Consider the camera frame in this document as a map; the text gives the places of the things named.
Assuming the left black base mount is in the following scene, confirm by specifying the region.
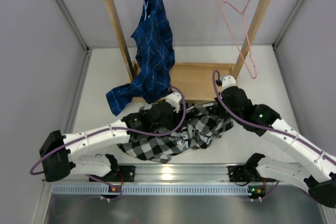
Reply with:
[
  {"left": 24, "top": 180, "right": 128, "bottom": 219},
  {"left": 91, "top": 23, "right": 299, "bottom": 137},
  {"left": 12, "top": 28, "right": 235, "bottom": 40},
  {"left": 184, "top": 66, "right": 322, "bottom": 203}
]
[{"left": 93, "top": 165, "right": 135, "bottom": 182}]

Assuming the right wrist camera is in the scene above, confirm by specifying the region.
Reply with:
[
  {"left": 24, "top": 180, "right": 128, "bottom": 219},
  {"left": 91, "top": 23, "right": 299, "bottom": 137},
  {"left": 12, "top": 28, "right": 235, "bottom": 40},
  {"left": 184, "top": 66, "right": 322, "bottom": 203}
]
[{"left": 215, "top": 75, "right": 237, "bottom": 90}]

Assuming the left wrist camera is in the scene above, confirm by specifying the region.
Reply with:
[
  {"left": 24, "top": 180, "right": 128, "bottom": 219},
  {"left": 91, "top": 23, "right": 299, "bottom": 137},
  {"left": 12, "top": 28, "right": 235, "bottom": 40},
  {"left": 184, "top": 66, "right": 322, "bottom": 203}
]
[{"left": 165, "top": 92, "right": 182, "bottom": 113}]

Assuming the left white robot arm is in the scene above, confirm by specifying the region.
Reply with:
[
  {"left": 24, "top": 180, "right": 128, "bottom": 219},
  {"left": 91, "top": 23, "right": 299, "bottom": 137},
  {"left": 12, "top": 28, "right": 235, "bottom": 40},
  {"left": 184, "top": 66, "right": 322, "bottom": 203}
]
[{"left": 39, "top": 98, "right": 183, "bottom": 182}]

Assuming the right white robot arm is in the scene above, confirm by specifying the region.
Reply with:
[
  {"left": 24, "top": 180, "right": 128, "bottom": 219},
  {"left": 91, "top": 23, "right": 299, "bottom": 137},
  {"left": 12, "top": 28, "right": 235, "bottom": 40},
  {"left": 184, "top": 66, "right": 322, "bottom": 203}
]
[{"left": 216, "top": 85, "right": 335, "bottom": 208}]

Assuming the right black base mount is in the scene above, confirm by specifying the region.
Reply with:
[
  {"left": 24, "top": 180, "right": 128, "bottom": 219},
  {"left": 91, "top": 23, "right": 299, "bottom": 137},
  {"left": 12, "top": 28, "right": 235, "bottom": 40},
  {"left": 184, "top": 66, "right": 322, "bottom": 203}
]
[{"left": 228, "top": 165, "right": 257, "bottom": 186}]

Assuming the wooden clothes rack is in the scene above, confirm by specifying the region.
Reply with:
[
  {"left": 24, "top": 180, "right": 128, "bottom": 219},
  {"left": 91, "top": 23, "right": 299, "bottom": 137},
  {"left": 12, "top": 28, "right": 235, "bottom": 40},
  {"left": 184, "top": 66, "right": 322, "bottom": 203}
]
[{"left": 104, "top": 0, "right": 271, "bottom": 102}]

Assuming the black white checkered shirt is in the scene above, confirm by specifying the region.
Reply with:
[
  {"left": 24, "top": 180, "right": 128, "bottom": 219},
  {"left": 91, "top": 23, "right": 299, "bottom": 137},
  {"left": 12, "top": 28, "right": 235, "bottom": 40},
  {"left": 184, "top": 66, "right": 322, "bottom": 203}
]
[{"left": 118, "top": 102, "right": 234, "bottom": 164}]

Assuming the slotted grey cable duct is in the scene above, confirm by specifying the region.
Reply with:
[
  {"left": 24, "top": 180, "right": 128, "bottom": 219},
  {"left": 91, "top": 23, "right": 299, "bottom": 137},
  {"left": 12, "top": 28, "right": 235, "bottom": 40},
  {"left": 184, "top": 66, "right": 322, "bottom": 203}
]
[{"left": 52, "top": 184, "right": 263, "bottom": 196}]

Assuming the pink wire hanger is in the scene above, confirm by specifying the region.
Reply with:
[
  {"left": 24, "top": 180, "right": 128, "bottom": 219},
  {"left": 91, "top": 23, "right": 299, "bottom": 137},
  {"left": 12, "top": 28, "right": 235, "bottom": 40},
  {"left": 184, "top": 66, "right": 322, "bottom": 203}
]
[{"left": 216, "top": 0, "right": 258, "bottom": 79}]

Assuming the aluminium mounting rail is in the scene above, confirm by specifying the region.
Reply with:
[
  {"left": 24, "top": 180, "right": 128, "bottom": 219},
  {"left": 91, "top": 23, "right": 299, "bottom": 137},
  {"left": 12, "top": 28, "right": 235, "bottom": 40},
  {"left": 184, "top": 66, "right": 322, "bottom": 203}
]
[{"left": 43, "top": 163, "right": 289, "bottom": 183}]

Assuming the purple cable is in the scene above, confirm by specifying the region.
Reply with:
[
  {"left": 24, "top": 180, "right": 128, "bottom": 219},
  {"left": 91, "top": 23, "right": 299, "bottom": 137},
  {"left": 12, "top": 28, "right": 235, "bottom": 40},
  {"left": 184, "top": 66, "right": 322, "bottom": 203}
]
[
  {"left": 29, "top": 86, "right": 187, "bottom": 176},
  {"left": 212, "top": 70, "right": 336, "bottom": 163}
]

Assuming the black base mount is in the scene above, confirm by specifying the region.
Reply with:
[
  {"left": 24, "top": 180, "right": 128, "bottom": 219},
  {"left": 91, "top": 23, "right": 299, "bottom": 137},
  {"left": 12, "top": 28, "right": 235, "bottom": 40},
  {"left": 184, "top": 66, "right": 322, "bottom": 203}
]
[
  {"left": 228, "top": 165, "right": 257, "bottom": 186},
  {"left": 93, "top": 165, "right": 135, "bottom": 182}
]

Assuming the light blue wire hanger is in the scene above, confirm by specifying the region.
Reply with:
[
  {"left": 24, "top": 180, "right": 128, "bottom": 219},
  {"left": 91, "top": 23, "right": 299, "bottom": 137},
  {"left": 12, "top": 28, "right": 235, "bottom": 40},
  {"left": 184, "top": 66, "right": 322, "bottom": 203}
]
[{"left": 143, "top": 0, "right": 148, "bottom": 21}]

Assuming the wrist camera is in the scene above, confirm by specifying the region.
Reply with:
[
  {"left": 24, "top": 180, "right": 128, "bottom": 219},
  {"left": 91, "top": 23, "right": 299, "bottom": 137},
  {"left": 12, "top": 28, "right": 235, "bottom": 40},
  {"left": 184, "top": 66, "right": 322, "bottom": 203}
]
[
  {"left": 165, "top": 92, "right": 182, "bottom": 113},
  {"left": 215, "top": 75, "right": 237, "bottom": 90}
]

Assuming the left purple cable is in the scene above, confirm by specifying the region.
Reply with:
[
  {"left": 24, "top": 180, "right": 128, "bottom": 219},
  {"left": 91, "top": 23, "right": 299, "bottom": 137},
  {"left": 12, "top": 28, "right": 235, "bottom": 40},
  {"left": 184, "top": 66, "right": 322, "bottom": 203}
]
[{"left": 29, "top": 86, "right": 187, "bottom": 176}]

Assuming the blue plaid shirt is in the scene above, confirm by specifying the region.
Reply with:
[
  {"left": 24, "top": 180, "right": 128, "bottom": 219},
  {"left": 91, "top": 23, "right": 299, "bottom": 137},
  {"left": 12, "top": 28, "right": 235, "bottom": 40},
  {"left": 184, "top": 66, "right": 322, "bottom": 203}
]
[{"left": 106, "top": 0, "right": 175, "bottom": 115}]

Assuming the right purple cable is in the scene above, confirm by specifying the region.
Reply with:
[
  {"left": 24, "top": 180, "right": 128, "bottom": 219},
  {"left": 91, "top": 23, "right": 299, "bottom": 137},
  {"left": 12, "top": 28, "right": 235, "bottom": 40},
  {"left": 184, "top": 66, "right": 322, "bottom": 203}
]
[{"left": 212, "top": 70, "right": 336, "bottom": 163}]

